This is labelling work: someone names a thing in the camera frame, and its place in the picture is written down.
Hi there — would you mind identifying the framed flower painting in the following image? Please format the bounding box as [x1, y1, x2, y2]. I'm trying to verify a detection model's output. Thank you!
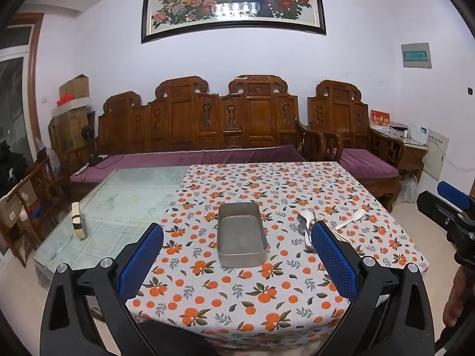
[141, 0, 327, 44]

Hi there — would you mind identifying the wooden side table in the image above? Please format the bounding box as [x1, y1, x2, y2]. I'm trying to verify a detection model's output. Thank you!
[371, 126, 429, 184]

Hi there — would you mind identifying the clear plastic bag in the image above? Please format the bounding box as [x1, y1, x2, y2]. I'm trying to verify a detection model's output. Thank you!
[401, 172, 420, 204]

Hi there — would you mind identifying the black fan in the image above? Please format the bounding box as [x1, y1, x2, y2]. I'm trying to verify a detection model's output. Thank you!
[81, 125, 96, 164]

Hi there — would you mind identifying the wooden block with black band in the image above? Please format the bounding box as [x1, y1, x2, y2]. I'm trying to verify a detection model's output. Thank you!
[71, 202, 87, 240]

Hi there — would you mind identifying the white wall cabinet door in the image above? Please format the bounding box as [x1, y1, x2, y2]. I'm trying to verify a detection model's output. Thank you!
[422, 130, 450, 179]

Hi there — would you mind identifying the grey wall panel box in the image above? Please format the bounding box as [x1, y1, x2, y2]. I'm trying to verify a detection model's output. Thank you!
[401, 42, 433, 69]

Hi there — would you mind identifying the wooden door frame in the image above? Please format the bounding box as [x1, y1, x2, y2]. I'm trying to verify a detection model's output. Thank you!
[0, 12, 46, 164]

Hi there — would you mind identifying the brown cardboard box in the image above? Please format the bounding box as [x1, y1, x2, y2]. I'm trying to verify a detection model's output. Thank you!
[58, 75, 90, 99]

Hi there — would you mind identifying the carved wooden armchair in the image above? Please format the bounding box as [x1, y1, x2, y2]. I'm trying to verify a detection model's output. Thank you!
[299, 80, 406, 212]

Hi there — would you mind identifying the low cardboard box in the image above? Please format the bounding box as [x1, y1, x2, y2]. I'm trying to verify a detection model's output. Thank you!
[0, 180, 39, 238]

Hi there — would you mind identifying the orange fruit print tablecloth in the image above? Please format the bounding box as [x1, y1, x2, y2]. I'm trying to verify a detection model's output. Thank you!
[125, 161, 430, 350]

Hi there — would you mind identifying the carved wooden sofa bench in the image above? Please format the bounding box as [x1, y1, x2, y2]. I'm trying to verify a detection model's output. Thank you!
[69, 75, 310, 201]

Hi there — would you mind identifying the red card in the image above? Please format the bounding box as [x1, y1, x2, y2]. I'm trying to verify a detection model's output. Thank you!
[370, 110, 391, 128]

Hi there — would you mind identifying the rectangular metal tray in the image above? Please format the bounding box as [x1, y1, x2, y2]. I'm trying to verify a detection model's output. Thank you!
[217, 201, 269, 268]

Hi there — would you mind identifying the stack of cardboard boxes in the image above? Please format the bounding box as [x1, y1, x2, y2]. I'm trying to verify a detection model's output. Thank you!
[48, 106, 93, 156]

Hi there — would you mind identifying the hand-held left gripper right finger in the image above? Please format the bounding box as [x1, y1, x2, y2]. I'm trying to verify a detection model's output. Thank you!
[311, 220, 435, 356]

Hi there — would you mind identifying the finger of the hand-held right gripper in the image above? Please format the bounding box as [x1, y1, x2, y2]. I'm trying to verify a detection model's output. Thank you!
[437, 181, 470, 211]
[416, 190, 466, 231]

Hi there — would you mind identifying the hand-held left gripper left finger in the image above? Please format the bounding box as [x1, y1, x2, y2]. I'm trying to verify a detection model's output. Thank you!
[40, 222, 164, 356]

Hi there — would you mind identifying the white ceramic spoon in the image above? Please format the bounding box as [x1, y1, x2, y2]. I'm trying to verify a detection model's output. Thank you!
[335, 208, 366, 230]
[298, 209, 317, 227]

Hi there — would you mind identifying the wooden side chair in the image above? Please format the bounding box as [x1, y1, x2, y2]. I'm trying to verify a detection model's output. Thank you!
[0, 156, 62, 268]

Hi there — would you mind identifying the purple armchair cushion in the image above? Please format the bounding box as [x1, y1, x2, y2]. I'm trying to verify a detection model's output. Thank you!
[339, 147, 399, 179]

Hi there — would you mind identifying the person's right hand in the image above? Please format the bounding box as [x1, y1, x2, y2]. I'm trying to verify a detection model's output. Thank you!
[442, 265, 475, 328]

